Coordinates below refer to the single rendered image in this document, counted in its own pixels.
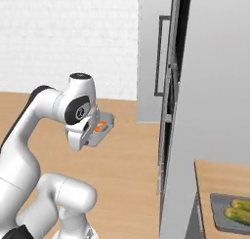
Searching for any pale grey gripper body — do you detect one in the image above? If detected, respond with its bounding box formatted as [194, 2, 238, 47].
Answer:
[65, 125, 94, 152]

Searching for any orange shrimp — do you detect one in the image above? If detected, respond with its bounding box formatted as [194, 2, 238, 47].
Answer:
[94, 121, 108, 134]

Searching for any grey meat container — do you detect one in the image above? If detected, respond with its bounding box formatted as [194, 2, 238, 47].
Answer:
[85, 111, 116, 148]

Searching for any grey freezer door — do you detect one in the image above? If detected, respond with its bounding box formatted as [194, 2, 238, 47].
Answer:
[136, 0, 175, 124]

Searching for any grey vegetable container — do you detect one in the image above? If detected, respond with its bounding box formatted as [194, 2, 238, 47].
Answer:
[209, 192, 250, 236]

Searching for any grey counter cabinet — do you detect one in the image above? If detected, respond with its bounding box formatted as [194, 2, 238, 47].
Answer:
[185, 193, 205, 239]

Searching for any grey fridge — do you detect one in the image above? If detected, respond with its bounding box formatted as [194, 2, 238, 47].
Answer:
[157, 0, 250, 239]

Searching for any green cucumber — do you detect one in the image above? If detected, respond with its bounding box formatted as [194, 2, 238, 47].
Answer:
[223, 206, 250, 226]
[230, 198, 250, 214]

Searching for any dark freezer door handle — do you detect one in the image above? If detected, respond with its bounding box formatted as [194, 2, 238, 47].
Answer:
[153, 15, 172, 98]

